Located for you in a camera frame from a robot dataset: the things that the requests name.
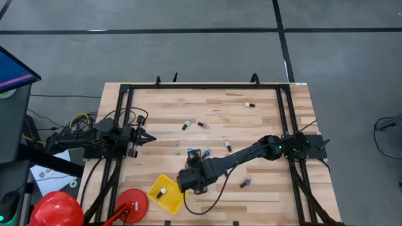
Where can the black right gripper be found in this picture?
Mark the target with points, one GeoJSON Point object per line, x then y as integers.
{"type": "Point", "coordinates": [191, 179]}

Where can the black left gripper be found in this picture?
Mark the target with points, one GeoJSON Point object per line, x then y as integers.
{"type": "Point", "coordinates": [130, 136]}

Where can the purple nail polish bottle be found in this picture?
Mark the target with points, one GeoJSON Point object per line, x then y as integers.
{"type": "Point", "coordinates": [243, 185]}

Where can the small dark vial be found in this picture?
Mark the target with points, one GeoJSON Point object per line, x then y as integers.
{"type": "Point", "coordinates": [201, 124]}

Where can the beige nail polish bottle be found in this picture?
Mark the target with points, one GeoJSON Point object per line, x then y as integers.
{"type": "Point", "coordinates": [248, 104]}

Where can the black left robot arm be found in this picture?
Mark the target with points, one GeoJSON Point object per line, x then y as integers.
{"type": "Point", "coordinates": [78, 141]}

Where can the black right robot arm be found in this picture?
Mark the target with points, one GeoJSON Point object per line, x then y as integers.
{"type": "Point", "coordinates": [238, 157]}

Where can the cream white nail polish bottle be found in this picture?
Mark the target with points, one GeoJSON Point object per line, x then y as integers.
{"type": "Point", "coordinates": [162, 190]}

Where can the yellow plastic basket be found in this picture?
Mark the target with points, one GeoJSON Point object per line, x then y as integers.
{"type": "Point", "coordinates": [169, 202]}

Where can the red lamp base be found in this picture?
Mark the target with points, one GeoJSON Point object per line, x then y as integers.
{"type": "Point", "coordinates": [138, 201]}

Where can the white tape roll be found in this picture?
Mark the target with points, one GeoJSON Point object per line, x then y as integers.
{"type": "Point", "coordinates": [70, 183]}

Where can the black desk bar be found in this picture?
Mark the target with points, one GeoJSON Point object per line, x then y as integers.
{"type": "Point", "coordinates": [47, 160]}

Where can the white paper sheet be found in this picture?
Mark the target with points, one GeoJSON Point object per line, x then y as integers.
{"type": "Point", "coordinates": [53, 185]}

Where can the dark grey cabinet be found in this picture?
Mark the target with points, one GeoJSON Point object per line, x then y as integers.
{"type": "Point", "coordinates": [12, 125]}

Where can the white round disc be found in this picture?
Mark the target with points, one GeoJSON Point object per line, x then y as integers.
{"type": "Point", "coordinates": [7, 94]}

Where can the white table label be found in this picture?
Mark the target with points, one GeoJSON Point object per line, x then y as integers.
{"type": "Point", "coordinates": [301, 83]}

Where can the computer monitor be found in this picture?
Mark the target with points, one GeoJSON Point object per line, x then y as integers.
{"type": "Point", "coordinates": [12, 72]}

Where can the black computer mouse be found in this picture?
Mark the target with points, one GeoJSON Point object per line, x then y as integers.
{"type": "Point", "coordinates": [9, 204]}

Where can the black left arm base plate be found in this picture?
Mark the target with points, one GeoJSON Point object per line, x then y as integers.
{"type": "Point", "coordinates": [94, 154]}

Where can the black frame bracket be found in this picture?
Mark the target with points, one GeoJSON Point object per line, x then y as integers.
{"type": "Point", "coordinates": [175, 78]}
{"type": "Point", "coordinates": [255, 80]}
{"type": "Point", "coordinates": [158, 81]}

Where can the black aluminium table frame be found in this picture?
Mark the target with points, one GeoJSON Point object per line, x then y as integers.
{"type": "Point", "coordinates": [204, 86]}

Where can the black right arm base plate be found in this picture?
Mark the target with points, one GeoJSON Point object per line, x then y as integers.
{"type": "Point", "coordinates": [315, 150]}

